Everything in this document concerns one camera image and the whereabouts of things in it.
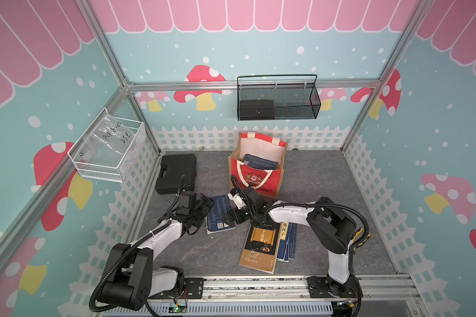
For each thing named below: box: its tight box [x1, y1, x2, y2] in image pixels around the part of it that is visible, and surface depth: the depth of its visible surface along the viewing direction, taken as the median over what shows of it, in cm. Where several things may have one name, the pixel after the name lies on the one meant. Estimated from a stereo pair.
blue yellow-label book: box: [276, 221, 298, 263], surface depth 84 cm
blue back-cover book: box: [204, 194, 237, 236], surface depth 91 cm
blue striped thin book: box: [243, 153, 279, 171], surface depth 105 cm
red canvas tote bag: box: [228, 132, 289, 199], surface depth 98 cm
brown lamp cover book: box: [238, 221, 281, 275], surface depth 82 cm
